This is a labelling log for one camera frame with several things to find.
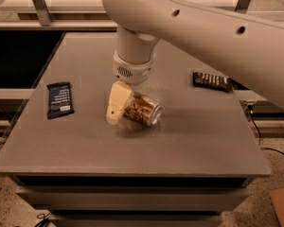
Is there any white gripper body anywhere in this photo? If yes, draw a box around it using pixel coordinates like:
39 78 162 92
113 50 156 85

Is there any black striped snack bar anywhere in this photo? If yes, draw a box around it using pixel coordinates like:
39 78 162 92
192 72 232 93

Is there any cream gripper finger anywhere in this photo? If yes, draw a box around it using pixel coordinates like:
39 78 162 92
106 80 133 125

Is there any metal railing frame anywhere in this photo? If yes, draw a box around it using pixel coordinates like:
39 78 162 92
0 0 284 30

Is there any black cable on right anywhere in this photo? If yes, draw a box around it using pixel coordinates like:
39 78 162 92
247 104 284 158

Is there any dark blue snack bar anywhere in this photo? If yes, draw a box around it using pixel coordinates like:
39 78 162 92
47 81 75 119

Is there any black cable bottom left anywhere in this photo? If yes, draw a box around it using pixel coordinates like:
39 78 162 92
34 212 51 227

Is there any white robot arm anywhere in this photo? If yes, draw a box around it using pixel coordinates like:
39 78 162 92
102 0 284 110

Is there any orange soda can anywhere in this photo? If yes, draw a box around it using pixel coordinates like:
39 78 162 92
124 93 162 127

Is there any black cable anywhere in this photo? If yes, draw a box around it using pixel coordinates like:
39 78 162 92
247 104 284 158
34 212 51 227

